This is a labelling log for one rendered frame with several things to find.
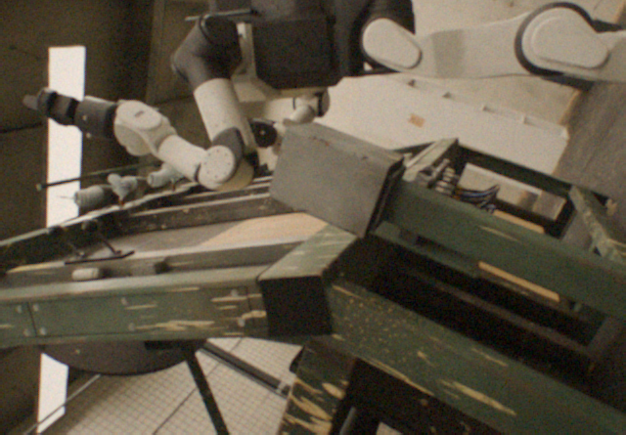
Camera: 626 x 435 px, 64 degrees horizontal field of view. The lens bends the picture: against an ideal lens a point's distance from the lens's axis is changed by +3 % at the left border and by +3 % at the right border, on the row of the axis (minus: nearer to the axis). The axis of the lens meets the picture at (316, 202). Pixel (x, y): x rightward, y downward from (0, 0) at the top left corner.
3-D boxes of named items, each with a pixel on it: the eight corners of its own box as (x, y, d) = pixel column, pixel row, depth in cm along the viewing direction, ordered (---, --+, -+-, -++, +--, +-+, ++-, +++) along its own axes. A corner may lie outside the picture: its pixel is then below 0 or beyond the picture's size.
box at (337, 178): (396, 168, 69) (285, 124, 73) (368, 242, 73) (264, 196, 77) (412, 157, 79) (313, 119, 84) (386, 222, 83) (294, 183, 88)
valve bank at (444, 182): (508, 212, 88) (384, 164, 95) (475, 280, 93) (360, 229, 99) (509, 169, 134) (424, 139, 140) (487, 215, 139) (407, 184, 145)
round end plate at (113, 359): (135, 396, 184) (-23, 304, 205) (132, 408, 186) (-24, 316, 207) (243, 306, 257) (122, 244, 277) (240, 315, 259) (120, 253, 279)
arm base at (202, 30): (260, 57, 112) (240, 14, 113) (214, 56, 103) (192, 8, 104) (227, 92, 122) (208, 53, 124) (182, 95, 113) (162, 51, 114)
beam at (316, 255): (335, 337, 78) (322, 272, 76) (269, 338, 82) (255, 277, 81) (461, 155, 278) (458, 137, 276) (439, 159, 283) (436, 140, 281)
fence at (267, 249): (316, 257, 105) (312, 239, 104) (10, 285, 142) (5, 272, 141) (324, 249, 109) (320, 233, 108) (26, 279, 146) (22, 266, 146)
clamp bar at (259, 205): (375, 202, 152) (361, 127, 149) (93, 239, 199) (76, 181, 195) (382, 195, 162) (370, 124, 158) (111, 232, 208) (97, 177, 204)
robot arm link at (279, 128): (257, 153, 156) (288, 158, 162) (272, 130, 149) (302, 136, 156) (249, 128, 162) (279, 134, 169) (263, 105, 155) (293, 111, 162)
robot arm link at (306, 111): (283, 134, 172) (303, 113, 187) (310, 137, 168) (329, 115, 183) (280, 106, 166) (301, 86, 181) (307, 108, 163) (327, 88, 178)
